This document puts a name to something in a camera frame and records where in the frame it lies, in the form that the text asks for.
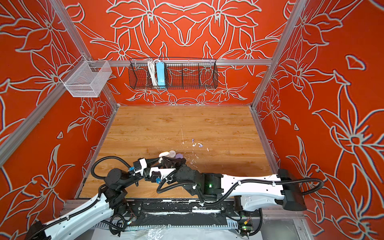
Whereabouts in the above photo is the white coiled cable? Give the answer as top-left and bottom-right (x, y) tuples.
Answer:
(146, 59), (160, 87)

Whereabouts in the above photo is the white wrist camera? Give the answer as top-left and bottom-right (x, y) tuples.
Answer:
(129, 158), (147, 176)
(150, 167), (176, 184)

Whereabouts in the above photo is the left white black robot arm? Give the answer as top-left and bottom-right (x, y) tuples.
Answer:
(25, 156), (164, 240)

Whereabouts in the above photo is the cream earbud charging case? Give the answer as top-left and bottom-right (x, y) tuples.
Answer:
(159, 152), (170, 158)

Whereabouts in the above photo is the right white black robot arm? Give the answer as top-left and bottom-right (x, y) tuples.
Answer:
(149, 157), (324, 212)

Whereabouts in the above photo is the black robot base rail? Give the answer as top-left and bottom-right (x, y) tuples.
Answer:
(101, 197), (262, 232)

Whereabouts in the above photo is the white round charging case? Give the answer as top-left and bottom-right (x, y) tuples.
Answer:
(169, 150), (177, 158)

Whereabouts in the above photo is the purple round charging case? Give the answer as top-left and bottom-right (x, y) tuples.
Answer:
(175, 153), (184, 159)

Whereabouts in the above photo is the light blue power strip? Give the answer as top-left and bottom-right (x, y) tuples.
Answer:
(156, 62), (166, 88)

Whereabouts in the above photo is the clear plastic wall bin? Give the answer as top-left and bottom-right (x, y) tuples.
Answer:
(61, 61), (112, 98)

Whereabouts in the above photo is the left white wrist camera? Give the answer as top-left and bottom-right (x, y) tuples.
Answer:
(129, 158), (147, 176)

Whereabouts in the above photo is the black wire wall basket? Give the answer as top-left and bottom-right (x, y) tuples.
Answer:
(128, 58), (219, 90)

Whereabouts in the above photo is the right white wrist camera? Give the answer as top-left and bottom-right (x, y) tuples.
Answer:
(150, 167), (176, 184)

